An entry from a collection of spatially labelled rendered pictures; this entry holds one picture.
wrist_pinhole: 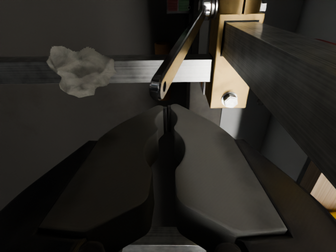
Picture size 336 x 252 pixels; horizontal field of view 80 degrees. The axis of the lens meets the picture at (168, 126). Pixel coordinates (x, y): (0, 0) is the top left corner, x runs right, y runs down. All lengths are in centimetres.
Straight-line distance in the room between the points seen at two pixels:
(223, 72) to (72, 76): 19
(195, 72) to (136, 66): 8
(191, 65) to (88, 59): 13
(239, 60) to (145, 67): 13
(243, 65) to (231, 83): 10
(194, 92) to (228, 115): 17
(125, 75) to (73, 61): 6
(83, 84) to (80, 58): 3
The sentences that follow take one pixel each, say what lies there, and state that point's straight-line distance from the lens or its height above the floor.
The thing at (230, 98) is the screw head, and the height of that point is 88.
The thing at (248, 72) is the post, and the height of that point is 97.
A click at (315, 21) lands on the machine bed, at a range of 52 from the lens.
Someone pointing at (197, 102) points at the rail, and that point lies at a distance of 47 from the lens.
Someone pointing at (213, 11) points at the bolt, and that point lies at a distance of 27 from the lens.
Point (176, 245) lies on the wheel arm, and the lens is 36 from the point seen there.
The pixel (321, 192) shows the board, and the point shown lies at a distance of 42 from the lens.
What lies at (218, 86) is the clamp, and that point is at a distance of 28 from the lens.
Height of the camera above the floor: 112
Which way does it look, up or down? 57 degrees down
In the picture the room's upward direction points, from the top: 178 degrees counter-clockwise
